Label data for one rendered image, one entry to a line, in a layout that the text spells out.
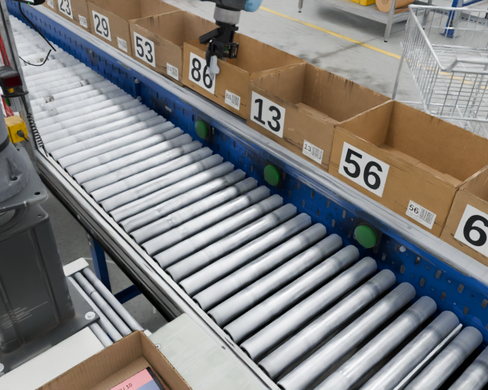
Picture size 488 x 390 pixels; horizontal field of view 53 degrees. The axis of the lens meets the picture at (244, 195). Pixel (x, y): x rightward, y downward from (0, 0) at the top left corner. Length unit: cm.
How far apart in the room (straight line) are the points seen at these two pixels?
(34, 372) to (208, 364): 39
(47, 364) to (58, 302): 14
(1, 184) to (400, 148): 122
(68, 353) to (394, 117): 119
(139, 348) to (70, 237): 160
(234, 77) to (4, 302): 105
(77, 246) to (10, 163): 165
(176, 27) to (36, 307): 159
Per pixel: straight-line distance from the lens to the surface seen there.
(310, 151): 158
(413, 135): 169
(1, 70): 181
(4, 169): 103
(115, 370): 119
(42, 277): 119
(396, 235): 140
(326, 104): 188
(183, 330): 125
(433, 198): 136
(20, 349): 129
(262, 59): 208
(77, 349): 127
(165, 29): 242
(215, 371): 118
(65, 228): 279
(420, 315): 138
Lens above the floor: 174
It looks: 37 degrees down
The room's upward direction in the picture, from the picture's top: 2 degrees clockwise
